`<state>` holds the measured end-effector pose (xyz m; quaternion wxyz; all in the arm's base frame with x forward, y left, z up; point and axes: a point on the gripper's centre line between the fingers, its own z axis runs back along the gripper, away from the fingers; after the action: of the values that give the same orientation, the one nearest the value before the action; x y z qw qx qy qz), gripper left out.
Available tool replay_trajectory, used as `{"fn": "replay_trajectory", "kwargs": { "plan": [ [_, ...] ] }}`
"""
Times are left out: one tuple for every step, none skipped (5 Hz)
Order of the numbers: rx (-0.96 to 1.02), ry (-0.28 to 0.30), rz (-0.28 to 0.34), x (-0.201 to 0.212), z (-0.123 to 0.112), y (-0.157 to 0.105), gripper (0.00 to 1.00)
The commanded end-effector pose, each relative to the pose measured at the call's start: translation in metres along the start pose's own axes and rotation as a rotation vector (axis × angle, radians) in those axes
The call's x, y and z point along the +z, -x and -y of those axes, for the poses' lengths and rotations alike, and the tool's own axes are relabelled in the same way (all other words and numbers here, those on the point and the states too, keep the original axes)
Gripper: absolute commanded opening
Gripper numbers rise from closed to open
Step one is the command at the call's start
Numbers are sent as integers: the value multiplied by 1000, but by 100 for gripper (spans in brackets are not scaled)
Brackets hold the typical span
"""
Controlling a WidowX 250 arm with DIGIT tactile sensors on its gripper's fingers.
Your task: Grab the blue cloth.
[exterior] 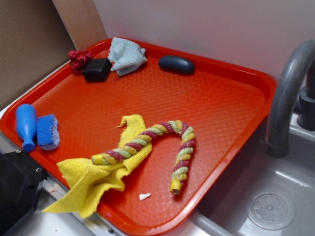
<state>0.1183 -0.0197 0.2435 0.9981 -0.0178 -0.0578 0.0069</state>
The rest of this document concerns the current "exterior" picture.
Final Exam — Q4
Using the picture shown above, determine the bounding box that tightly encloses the light blue cloth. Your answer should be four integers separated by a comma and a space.
108, 37, 147, 76

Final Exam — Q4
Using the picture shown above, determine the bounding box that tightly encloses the yellow cloth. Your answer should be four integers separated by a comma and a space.
42, 114, 154, 220

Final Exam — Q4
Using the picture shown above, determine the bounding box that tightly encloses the dark grey oval stone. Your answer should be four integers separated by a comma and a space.
158, 55, 195, 74

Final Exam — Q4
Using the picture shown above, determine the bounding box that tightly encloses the black square block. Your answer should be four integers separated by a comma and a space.
83, 58, 112, 82

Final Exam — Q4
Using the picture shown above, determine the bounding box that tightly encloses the small white paper scrap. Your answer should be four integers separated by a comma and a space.
139, 193, 151, 201

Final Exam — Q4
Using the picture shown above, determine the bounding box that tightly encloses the orange plastic tray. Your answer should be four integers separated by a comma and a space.
0, 43, 276, 236

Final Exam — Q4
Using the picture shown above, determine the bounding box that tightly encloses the red crumpled paper ball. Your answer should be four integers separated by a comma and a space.
68, 50, 93, 73

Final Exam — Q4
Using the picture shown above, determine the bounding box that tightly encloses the blue sponge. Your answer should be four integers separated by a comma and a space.
37, 114, 60, 150

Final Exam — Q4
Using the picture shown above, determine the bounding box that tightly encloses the grey curved faucet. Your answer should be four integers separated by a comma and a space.
266, 39, 315, 158

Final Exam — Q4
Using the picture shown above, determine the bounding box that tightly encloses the light wooden board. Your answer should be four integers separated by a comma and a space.
53, 0, 107, 50

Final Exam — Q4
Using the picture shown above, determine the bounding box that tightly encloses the blue plastic bottle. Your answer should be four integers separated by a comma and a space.
16, 104, 37, 152

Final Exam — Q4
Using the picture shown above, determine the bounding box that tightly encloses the grey toy sink basin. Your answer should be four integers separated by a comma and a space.
189, 108, 315, 236

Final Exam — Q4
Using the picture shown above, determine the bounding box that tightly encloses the brown cardboard panel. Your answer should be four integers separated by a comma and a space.
0, 0, 75, 109

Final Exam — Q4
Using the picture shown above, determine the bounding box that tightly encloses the multicolour twisted rope toy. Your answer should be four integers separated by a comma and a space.
91, 120, 196, 195

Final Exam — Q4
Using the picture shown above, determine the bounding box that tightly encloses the dark grey faucet handle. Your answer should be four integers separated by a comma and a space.
297, 61, 315, 131

